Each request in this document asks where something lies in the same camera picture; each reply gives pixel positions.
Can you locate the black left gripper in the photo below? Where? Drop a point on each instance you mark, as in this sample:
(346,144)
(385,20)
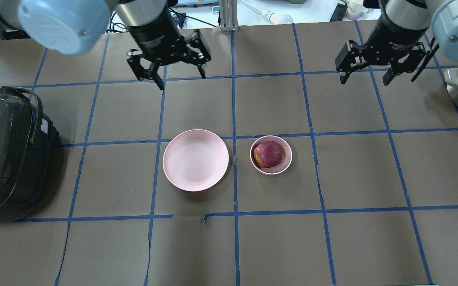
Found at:
(155,36)

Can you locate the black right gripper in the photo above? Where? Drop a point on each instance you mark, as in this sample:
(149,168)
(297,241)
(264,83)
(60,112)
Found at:
(395,36)

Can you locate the red apple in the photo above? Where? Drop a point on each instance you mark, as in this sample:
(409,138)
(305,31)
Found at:
(267,154)

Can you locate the pink bowl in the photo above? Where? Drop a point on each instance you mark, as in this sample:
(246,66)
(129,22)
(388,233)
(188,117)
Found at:
(283,166)

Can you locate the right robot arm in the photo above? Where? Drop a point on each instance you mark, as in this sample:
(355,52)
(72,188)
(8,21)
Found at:
(439,17)

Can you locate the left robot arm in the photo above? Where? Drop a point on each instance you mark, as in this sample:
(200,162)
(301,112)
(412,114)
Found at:
(72,27)

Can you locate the pink plate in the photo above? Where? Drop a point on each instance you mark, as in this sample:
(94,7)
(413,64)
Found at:
(195,160)

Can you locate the purple white cup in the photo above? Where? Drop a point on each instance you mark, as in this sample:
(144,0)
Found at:
(355,9)

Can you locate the light bulb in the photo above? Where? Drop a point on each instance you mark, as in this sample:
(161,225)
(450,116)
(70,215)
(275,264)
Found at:
(270,16)

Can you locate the black rice cooker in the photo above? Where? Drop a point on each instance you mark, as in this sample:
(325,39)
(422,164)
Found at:
(27,136)

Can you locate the aluminium frame post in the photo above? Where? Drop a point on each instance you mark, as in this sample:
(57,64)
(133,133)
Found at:
(228,15)

